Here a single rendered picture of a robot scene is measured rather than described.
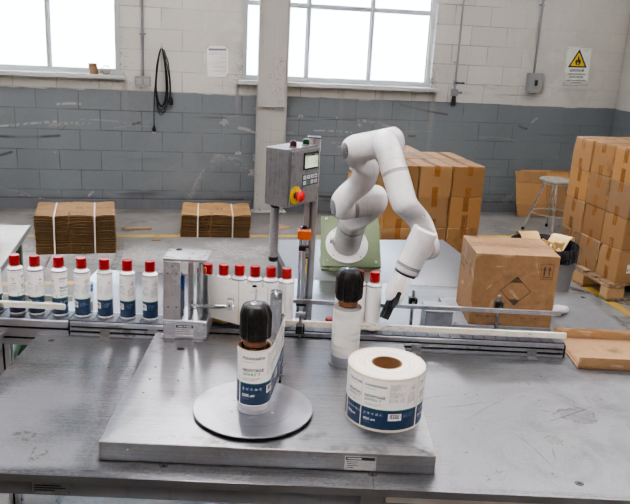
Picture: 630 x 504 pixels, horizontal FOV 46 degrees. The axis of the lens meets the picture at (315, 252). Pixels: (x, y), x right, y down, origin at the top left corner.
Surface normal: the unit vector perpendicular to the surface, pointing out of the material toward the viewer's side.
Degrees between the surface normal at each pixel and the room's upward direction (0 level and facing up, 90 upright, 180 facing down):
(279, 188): 90
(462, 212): 90
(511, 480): 0
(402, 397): 90
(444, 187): 91
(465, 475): 0
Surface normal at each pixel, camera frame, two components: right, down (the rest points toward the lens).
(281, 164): -0.57, 0.20
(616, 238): -0.97, 0.03
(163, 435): 0.05, -0.96
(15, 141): 0.18, 0.29
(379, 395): -0.29, 0.26
